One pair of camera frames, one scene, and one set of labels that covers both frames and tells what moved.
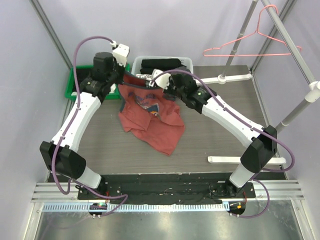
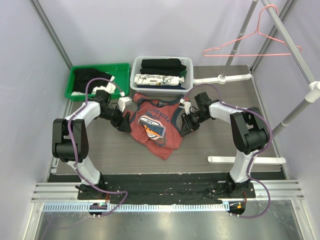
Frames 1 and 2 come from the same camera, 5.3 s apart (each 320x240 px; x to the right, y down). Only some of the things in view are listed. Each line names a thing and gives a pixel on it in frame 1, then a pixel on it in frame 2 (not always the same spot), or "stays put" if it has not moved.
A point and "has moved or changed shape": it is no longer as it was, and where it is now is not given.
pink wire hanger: [250, 34] stays put
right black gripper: [171, 83] to [189, 121]
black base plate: [169, 187] stays put
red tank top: [150, 114] has moved or changed shape
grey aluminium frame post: [46, 24] stays put
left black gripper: [122, 69] to [125, 126]
